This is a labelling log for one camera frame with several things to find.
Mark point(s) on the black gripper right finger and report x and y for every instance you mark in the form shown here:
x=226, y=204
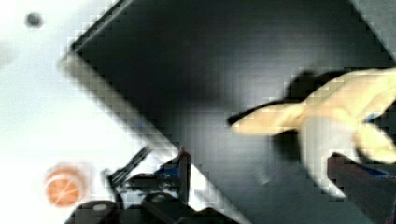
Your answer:
x=371, y=190

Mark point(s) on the black toaster oven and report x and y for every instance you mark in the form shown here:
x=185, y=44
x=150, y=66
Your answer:
x=174, y=71

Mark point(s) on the toy orange slice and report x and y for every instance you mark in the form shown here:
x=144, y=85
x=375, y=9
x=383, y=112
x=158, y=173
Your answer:
x=65, y=186

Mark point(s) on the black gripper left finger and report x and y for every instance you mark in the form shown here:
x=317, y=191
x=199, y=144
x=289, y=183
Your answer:
x=184, y=171

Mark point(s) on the peeled toy banana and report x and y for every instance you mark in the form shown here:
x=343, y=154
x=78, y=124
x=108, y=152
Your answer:
x=332, y=119

